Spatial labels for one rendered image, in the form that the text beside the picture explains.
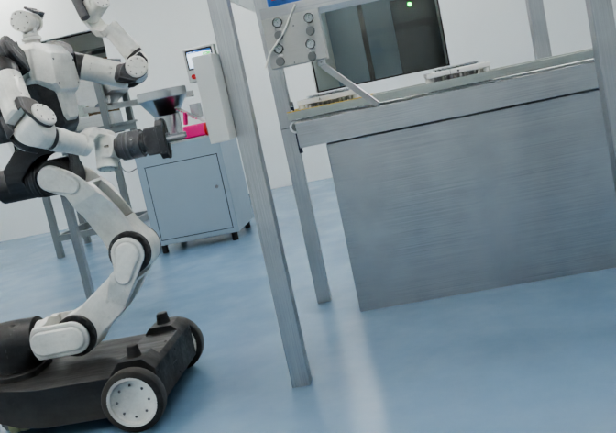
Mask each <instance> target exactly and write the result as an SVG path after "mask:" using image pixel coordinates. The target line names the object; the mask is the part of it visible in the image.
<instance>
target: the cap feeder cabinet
mask: <svg viewBox="0 0 616 433"><path fill-rule="evenodd" d="M170 144H171V149H172V158H170V159H169V158H166V159H162V157H161V155H160V154H157V155H152V156H149V155H147V157H143V158H138V159H135V162H136V165H137V172H138V177H139V180H140V184H141V188H142V192H143V196H144V200H145V204H146V208H147V211H148V219H149V223H150V226H151V228H152V229H154V230H155V231H156V232H157V234H158V235H159V239H160V243H161V247H162V251H163V253H168V252H169V248H168V245H170V244H174V243H180V242H184V241H189V240H195V239H203V238H209V237H213V236H218V235H224V234H228V233H231V234H232V239H233V240H237V239H239V238H238V234H237V232H238V231H240V230H241V229H242V228H243V227H245V228H250V222H249V221H250V220H251V219H252V218H253V212H252V208H251V203H250V200H249V195H248V188H247V184H246V179H245V175H244V171H243V167H242V162H241V159H240V154H239V149H238V146H237V138H234V139H231V140H229V141H224V142H219V143H215V144H211V143H210V138H209V135H208V136H207V135H205V136H201V137H196V138H191V139H179V140H174V141H172V142H171V143H170Z"/></svg>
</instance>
